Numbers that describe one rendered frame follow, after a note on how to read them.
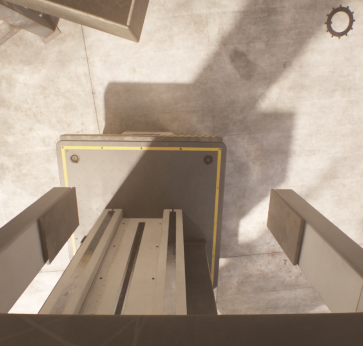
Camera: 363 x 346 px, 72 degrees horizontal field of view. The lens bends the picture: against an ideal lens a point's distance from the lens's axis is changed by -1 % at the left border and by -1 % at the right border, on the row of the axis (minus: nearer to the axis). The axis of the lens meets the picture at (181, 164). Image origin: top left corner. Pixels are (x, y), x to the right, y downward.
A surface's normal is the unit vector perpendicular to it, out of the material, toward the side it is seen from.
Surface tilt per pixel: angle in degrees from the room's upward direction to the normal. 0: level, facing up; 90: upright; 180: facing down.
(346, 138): 0
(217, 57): 0
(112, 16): 0
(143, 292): 90
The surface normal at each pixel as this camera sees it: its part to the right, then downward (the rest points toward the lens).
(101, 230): 0.02, -0.96
